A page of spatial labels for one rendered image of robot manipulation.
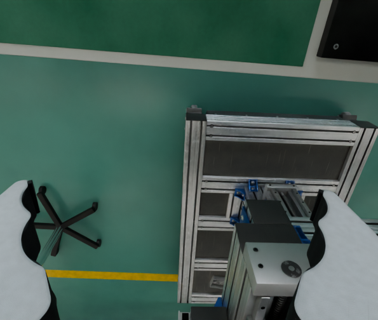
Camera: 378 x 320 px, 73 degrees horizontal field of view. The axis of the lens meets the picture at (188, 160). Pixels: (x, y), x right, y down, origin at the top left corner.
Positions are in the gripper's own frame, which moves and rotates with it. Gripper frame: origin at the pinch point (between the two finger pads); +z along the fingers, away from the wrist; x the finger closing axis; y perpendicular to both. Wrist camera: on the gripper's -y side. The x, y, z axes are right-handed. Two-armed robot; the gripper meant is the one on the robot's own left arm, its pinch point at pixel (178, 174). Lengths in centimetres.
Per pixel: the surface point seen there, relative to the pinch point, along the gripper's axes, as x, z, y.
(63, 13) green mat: -20.7, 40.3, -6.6
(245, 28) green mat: 10.9, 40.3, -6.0
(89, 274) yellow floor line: -62, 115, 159
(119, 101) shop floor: -30, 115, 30
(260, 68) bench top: 14.8, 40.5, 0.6
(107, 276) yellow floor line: -49, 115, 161
